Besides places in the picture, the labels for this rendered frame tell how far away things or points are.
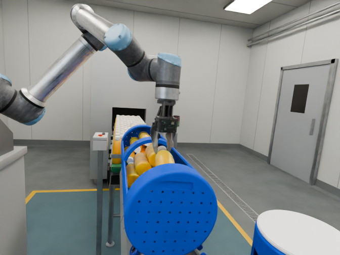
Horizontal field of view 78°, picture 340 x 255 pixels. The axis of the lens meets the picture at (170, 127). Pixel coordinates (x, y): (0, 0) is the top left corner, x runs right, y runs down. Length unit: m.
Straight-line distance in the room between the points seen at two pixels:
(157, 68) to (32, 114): 0.87
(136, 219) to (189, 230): 0.17
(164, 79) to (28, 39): 5.39
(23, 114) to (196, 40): 5.11
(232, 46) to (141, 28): 2.50
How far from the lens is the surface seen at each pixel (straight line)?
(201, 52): 6.01
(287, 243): 0.79
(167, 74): 0.76
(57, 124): 5.83
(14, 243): 1.52
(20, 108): 1.41
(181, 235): 0.71
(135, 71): 0.83
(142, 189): 0.61
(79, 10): 1.23
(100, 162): 1.77
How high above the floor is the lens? 1.44
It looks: 9 degrees down
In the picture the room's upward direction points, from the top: 4 degrees clockwise
